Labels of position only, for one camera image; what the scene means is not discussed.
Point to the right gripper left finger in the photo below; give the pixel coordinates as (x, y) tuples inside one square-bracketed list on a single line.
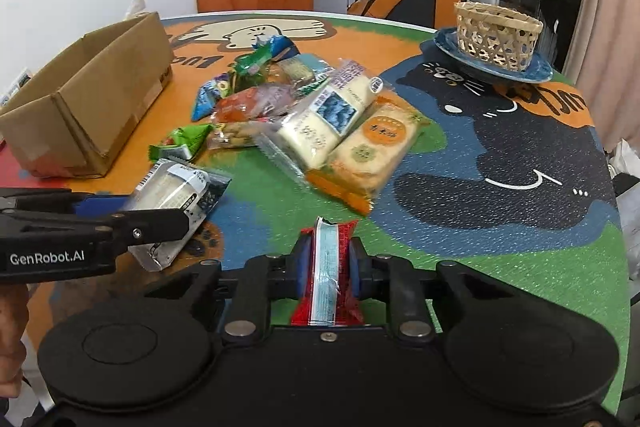
[(252, 289)]

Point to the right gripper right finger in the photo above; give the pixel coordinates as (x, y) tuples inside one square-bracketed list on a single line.
[(402, 288)]

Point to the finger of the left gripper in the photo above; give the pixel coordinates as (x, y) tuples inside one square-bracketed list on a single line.
[(141, 227)]

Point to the white cake clear packet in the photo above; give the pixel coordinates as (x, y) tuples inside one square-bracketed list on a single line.
[(177, 197)]

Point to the red small snack packet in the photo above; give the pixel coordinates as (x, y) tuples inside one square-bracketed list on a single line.
[(323, 284)]

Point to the bright green plum packet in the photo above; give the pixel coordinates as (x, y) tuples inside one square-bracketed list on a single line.
[(183, 143)]

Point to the orange rice cracker packet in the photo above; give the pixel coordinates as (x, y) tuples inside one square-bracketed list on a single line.
[(356, 171)]

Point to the long white bread packet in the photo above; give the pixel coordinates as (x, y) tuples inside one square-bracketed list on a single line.
[(302, 139)]

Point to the blue snack packet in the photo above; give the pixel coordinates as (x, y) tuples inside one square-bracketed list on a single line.
[(209, 94), (275, 48)]

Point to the orange red snack packet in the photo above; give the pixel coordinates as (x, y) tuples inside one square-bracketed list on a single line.
[(254, 102)]

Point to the light blue cracker packet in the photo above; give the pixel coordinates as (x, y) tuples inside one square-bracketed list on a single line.
[(306, 72)]

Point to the purple bread packet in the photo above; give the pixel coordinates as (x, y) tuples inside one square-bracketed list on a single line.
[(237, 134)]

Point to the dark green snack packet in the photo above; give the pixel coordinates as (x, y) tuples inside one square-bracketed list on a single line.
[(252, 70)]

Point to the person left hand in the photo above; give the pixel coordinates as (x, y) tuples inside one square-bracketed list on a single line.
[(14, 317)]

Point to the cardboard box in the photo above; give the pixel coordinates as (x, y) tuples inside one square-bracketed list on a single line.
[(76, 114)]

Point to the colourful cat table mat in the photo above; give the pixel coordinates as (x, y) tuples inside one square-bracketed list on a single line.
[(505, 195)]

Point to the tissue pack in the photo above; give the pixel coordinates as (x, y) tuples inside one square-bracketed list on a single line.
[(136, 8)]

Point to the blue plate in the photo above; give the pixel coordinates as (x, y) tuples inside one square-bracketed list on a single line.
[(492, 66)]

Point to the white plastic bag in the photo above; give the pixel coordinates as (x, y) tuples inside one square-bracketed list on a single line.
[(624, 171)]

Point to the woven bamboo basket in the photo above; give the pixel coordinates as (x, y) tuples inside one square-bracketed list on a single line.
[(517, 33)]

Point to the pink curtain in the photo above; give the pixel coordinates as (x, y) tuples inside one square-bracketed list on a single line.
[(603, 62)]

